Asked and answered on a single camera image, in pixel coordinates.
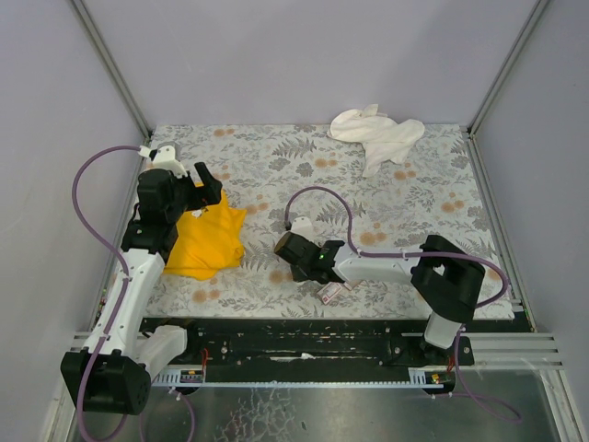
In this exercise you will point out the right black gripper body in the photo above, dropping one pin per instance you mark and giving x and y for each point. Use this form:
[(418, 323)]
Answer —
[(303, 270)]

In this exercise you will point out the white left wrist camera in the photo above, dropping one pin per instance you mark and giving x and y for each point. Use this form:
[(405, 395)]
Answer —
[(164, 158)]

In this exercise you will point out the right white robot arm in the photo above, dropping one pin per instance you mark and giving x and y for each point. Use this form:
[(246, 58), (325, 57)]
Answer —
[(446, 277)]

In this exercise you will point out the yellow folded cloth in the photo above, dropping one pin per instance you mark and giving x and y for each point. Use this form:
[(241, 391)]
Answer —
[(208, 241)]

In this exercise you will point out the aluminium frame post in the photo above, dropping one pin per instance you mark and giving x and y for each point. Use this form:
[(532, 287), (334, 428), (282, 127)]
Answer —
[(103, 52), (523, 37)]

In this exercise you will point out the white slotted cable duct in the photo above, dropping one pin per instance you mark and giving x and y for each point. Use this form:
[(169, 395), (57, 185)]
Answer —
[(175, 378)]

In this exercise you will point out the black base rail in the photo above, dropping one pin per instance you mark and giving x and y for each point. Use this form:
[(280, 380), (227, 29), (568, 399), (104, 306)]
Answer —
[(308, 351)]

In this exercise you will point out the white red staple box sleeve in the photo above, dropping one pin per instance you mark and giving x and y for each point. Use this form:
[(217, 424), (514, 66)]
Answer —
[(329, 292)]

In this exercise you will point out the floral table mat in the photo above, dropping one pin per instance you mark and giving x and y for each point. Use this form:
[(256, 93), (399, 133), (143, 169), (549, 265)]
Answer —
[(277, 170)]

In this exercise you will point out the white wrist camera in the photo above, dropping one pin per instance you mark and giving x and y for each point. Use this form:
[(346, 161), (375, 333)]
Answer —
[(164, 158), (303, 227)]

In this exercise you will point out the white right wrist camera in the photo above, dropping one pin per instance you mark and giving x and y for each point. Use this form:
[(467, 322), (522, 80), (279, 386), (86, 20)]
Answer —
[(303, 227)]

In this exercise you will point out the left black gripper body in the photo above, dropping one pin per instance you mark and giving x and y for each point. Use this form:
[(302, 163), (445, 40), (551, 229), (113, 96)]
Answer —
[(198, 188)]

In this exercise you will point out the white crumpled cloth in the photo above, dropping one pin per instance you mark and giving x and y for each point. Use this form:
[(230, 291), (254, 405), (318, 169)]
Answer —
[(382, 139)]

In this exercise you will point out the right aluminium frame post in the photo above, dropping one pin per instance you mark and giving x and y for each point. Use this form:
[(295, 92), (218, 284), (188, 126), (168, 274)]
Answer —
[(523, 37)]

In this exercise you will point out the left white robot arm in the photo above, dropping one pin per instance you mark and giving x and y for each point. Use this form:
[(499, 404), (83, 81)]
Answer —
[(113, 371)]

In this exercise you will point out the left aluminium frame post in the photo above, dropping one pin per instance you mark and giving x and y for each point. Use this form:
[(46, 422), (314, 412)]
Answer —
[(103, 52)]

